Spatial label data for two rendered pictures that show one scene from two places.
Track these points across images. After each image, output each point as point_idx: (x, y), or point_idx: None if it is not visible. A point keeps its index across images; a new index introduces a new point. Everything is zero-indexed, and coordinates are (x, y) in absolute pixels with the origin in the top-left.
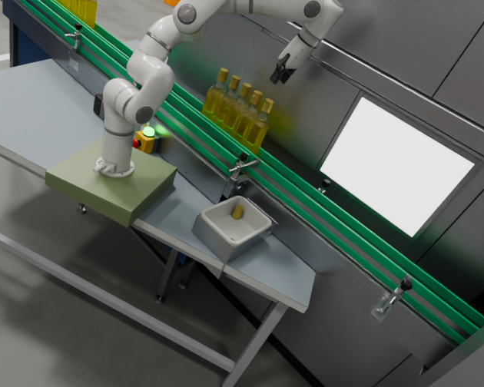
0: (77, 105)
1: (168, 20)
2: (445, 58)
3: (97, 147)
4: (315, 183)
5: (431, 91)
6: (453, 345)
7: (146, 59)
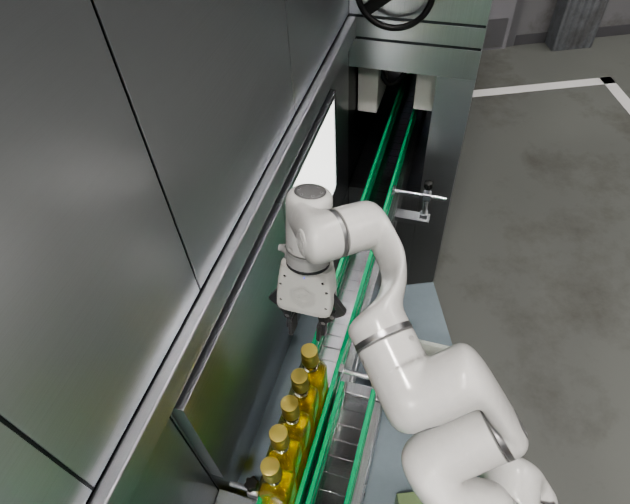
0: None
1: (475, 501)
2: (286, 75)
3: None
4: None
5: (293, 110)
6: (406, 166)
7: (530, 503)
